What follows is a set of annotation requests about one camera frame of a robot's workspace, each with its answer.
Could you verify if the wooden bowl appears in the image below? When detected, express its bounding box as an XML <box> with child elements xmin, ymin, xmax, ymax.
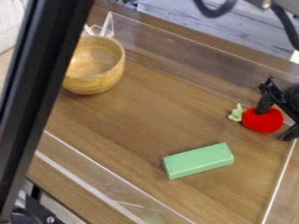
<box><xmin>63</xmin><ymin>36</ymin><xmax>126</xmax><ymax>95</ymax></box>

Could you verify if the black cable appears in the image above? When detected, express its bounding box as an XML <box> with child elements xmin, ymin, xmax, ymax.
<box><xmin>193</xmin><ymin>0</ymin><xmax>299</xmax><ymax>52</ymax></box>

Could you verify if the red plush strawberry toy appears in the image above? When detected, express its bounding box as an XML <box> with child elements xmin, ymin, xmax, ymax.
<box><xmin>229</xmin><ymin>103</ymin><xmax>285</xmax><ymax>133</ymax></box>

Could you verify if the clear acrylic tray wall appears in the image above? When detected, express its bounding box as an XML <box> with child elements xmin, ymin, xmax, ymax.
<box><xmin>29</xmin><ymin>10</ymin><xmax>299</xmax><ymax>224</ymax></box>

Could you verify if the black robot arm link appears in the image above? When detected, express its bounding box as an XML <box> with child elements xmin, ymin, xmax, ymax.
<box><xmin>0</xmin><ymin>0</ymin><xmax>94</xmax><ymax>224</ymax></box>

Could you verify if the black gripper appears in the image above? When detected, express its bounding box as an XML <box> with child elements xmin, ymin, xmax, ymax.
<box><xmin>257</xmin><ymin>76</ymin><xmax>299</xmax><ymax>141</ymax></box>

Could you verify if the black metal clamp bracket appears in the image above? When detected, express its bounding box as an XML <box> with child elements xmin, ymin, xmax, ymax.
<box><xmin>10</xmin><ymin>190</ymin><xmax>66</xmax><ymax>224</ymax></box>

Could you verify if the green rectangular block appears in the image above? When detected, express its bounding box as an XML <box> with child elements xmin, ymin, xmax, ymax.
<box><xmin>163</xmin><ymin>143</ymin><xmax>235</xmax><ymax>180</ymax></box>

